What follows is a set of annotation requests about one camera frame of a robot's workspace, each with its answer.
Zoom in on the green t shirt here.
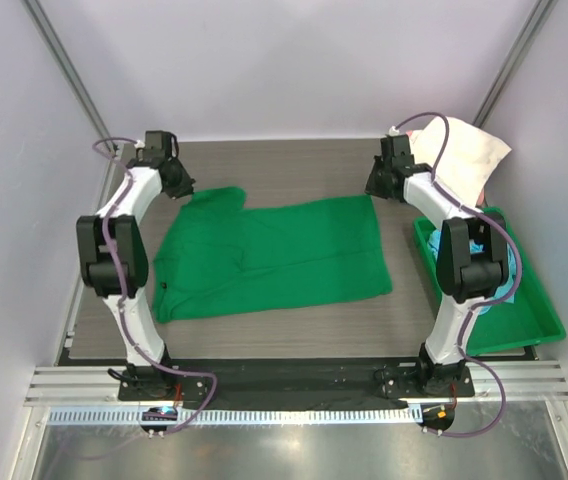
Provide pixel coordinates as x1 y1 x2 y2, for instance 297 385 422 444
152 187 393 324

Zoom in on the folded pink t shirt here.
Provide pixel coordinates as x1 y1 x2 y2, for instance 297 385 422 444
475 189 487 209

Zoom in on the light blue t shirt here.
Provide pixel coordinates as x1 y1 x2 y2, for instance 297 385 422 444
417 229 517 300

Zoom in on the aluminium rail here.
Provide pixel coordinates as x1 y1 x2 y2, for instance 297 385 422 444
24 360 568 406

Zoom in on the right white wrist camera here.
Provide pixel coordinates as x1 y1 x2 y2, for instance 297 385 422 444
388 126 402 136

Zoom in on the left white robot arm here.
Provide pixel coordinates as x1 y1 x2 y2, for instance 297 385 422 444
76 130 195 400

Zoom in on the right aluminium frame post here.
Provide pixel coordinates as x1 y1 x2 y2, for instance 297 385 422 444
472 0 558 129

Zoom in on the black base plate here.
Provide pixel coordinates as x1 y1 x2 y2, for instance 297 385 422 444
108 357 475 411

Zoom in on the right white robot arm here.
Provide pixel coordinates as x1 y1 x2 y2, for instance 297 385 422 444
365 134 510 396

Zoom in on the aluminium frame post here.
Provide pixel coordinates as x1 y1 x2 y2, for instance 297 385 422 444
21 0 111 139
472 0 558 129

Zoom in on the folded cream t shirt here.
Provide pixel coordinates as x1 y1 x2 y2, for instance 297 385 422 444
408 117 511 206

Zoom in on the slotted white cable duct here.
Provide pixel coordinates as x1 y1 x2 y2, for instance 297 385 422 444
47 405 422 427

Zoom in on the left aluminium frame post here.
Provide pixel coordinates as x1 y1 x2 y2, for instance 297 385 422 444
21 0 111 139

